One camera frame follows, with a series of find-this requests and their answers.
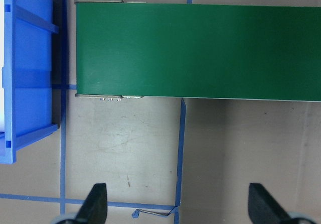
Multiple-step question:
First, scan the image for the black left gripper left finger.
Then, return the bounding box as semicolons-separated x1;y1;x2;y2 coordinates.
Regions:
75;183;108;223

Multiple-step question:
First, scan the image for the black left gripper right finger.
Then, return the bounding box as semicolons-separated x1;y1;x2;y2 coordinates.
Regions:
248;183;291;224

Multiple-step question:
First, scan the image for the green conveyor belt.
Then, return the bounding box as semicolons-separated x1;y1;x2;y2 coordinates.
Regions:
75;1;320;101

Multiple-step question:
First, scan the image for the blue left storage bin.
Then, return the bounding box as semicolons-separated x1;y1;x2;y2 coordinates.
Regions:
1;0;58;164

